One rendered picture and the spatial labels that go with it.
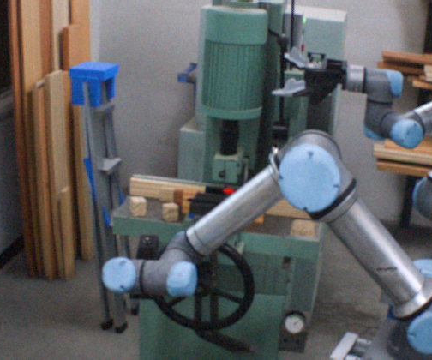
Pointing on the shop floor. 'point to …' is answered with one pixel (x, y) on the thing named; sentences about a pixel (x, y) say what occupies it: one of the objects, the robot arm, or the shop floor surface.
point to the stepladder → (102, 175)
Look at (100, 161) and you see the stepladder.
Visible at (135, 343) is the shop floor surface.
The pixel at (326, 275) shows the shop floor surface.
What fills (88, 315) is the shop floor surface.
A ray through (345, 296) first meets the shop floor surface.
